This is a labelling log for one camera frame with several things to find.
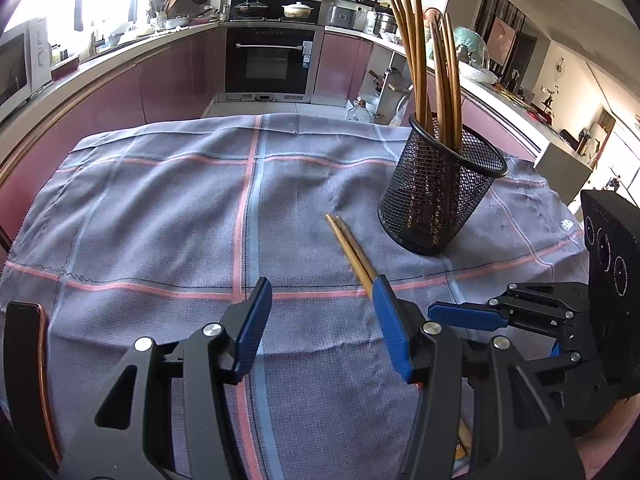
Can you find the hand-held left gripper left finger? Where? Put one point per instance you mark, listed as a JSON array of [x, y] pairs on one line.
[[252, 330]]

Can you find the teal domed food cover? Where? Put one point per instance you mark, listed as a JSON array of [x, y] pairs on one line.
[[472, 47]]

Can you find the built-in black oven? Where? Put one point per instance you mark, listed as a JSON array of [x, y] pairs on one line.
[[270, 62]]

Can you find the brown framed picture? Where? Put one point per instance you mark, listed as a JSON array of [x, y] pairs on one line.
[[501, 39]]

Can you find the grey checked tablecloth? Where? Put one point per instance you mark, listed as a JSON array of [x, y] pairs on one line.
[[150, 220]]

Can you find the black mesh utensil holder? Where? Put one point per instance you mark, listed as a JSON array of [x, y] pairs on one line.
[[400, 210]]

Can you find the group of wooden chopsticks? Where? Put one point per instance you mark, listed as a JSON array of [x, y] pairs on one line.
[[419, 60]]

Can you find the dark chair with copper edge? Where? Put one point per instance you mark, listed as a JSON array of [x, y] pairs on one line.
[[20, 360]]

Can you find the red tray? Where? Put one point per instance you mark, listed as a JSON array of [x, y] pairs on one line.
[[65, 67]]

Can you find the steel stock pot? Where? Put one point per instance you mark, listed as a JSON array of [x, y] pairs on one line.
[[385, 24]]

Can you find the pink narrow cabinet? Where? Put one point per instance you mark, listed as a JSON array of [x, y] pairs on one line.
[[340, 67]]

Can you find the pink base cabinet run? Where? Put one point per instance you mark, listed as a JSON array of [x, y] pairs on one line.
[[165, 90]]

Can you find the white box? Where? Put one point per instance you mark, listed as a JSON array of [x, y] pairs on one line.
[[562, 170]]

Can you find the black lidded pot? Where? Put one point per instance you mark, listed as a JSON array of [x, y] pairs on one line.
[[250, 9]]

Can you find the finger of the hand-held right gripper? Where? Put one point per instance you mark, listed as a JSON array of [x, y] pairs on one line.
[[465, 316], [560, 367]]

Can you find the clear plastic jug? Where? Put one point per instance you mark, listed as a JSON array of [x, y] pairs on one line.
[[360, 111]]

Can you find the beige casserole pot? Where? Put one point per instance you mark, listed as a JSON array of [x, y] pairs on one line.
[[298, 11]]

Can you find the steel faucet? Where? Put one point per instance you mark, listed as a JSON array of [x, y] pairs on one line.
[[93, 44]]

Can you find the small wall fan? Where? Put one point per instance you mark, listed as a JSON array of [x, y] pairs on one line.
[[559, 68]]

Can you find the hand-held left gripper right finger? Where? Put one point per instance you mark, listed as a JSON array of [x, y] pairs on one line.
[[392, 325]]

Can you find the white microwave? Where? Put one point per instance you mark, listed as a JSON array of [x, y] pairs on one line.
[[20, 67]]

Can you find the white kitchen countertop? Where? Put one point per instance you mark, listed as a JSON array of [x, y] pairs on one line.
[[505, 105]]

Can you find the person's right forearm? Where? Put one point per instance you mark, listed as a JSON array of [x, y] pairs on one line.
[[600, 455]]

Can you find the long brown chopstick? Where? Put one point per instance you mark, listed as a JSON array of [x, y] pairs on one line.
[[356, 247], [347, 252]]

